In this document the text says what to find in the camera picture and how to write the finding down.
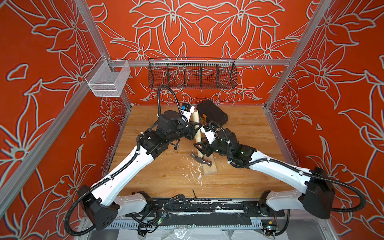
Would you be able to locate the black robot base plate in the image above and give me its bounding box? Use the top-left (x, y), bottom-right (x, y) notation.
top-left (135, 194), bottom-right (286, 218)

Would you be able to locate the white wire mesh basket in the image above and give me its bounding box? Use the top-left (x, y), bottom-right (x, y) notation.
top-left (85, 56), bottom-right (131, 97)

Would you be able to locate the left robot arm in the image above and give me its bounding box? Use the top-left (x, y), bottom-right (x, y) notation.
top-left (65, 106), bottom-right (201, 236)

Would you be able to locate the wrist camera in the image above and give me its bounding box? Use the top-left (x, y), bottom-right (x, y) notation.
top-left (200, 125), bottom-right (217, 145)
top-left (181, 103), bottom-right (195, 122)

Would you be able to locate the black tool case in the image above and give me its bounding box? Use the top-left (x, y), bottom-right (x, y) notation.
top-left (197, 100), bottom-right (229, 126)

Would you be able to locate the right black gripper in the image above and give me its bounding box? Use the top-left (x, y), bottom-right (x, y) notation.
top-left (195, 134), bottom-right (235, 157)

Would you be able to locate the light wooden block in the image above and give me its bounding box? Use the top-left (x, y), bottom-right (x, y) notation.
top-left (202, 154), bottom-right (218, 176)

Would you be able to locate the wooden handle claw hammer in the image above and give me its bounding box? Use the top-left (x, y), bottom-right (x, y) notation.
top-left (191, 110), bottom-right (205, 165)

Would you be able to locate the black wire wall basket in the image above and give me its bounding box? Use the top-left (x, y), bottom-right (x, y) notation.
top-left (148, 57), bottom-right (239, 90)

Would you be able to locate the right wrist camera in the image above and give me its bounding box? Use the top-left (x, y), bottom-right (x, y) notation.
top-left (200, 125), bottom-right (217, 145)

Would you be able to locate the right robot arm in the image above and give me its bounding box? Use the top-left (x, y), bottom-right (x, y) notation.
top-left (195, 126), bottom-right (367, 219)

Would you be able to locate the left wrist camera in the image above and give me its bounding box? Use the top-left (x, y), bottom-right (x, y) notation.
top-left (181, 103), bottom-right (195, 122)

